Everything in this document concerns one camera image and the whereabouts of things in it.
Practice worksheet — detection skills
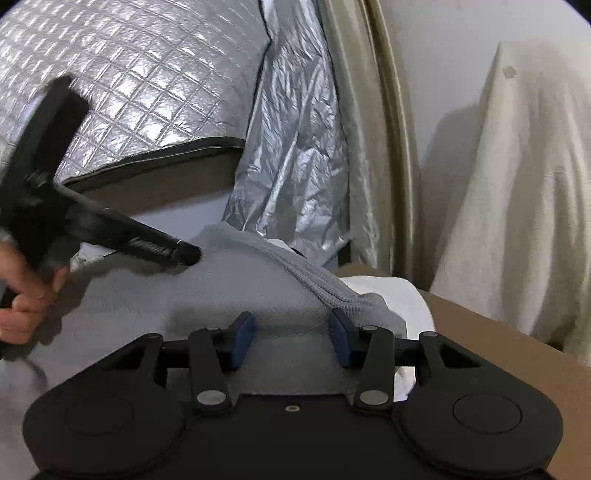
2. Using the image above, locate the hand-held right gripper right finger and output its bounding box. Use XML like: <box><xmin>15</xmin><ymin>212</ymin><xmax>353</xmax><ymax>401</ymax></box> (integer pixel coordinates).
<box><xmin>327</xmin><ymin>308</ymin><xmax>490</xmax><ymax>414</ymax></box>

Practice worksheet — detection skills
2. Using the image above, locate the cream cloth cover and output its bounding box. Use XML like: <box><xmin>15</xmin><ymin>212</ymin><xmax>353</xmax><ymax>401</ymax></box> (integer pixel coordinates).
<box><xmin>427</xmin><ymin>41</ymin><xmax>591</xmax><ymax>358</ymax></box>

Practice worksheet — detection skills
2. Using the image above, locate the white folded cloth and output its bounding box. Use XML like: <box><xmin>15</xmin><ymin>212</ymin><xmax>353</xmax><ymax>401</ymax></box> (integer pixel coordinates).
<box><xmin>344</xmin><ymin>274</ymin><xmax>437</xmax><ymax>402</ymax></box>

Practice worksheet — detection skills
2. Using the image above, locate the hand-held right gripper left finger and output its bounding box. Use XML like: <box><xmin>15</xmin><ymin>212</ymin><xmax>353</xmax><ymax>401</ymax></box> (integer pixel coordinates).
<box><xmin>95</xmin><ymin>311</ymin><xmax>257</xmax><ymax>414</ymax></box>

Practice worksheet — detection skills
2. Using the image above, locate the silver quilted insulation mat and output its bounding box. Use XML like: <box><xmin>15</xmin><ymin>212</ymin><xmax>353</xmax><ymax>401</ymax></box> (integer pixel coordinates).
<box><xmin>0</xmin><ymin>0</ymin><xmax>278</xmax><ymax>190</ymax></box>

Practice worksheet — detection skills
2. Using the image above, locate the person's left hand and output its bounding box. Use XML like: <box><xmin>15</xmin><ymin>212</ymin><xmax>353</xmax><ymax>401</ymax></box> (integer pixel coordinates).
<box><xmin>0</xmin><ymin>240</ymin><xmax>71</xmax><ymax>347</ymax></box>

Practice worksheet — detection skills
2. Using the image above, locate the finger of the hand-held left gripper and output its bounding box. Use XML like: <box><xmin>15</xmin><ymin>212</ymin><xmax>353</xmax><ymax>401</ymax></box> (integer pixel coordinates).
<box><xmin>58</xmin><ymin>187</ymin><xmax>202</xmax><ymax>269</ymax></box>

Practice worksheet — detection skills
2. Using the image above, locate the beige satin curtain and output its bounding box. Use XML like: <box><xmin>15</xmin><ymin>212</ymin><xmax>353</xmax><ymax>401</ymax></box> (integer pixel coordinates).
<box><xmin>318</xmin><ymin>0</ymin><xmax>423</xmax><ymax>289</ymax></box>

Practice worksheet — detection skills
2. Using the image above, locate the grey shirt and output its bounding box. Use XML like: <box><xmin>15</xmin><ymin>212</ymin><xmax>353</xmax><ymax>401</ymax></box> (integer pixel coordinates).
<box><xmin>0</xmin><ymin>224</ymin><xmax>407</xmax><ymax>416</ymax></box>

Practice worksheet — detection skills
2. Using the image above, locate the silver crinkled foil sheet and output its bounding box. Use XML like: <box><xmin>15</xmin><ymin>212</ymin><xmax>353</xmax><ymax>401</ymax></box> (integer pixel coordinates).
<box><xmin>222</xmin><ymin>0</ymin><xmax>352</xmax><ymax>268</ymax></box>

